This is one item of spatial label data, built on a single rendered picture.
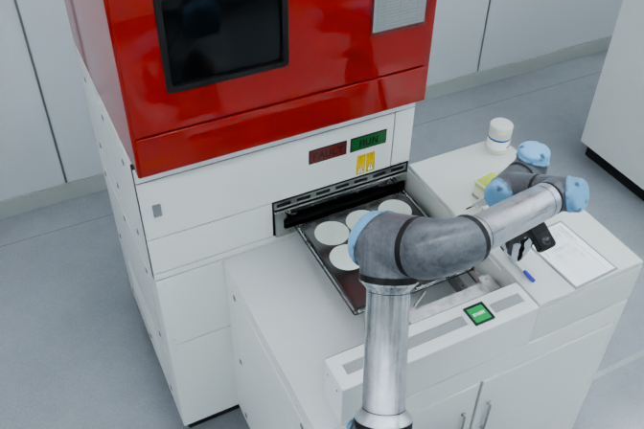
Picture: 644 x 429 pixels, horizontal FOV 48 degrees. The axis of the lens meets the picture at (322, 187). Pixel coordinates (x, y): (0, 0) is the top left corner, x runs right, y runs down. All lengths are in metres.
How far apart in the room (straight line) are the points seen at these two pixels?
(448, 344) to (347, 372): 0.25
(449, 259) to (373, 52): 0.72
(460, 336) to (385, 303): 0.42
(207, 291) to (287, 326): 0.35
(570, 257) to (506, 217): 0.63
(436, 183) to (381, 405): 0.89
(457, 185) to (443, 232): 0.87
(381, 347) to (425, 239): 0.24
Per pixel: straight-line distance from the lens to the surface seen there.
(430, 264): 1.30
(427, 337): 1.76
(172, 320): 2.22
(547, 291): 1.91
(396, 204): 2.17
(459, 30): 4.19
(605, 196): 3.84
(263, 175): 1.96
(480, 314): 1.82
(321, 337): 1.91
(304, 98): 1.81
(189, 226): 1.98
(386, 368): 1.42
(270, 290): 2.02
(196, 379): 2.48
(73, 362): 3.02
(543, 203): 1.51
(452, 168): 2.22
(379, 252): 1.35
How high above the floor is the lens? 2.33
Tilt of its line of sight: 40 degrees down
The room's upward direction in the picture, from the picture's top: 1 degrees clockwise
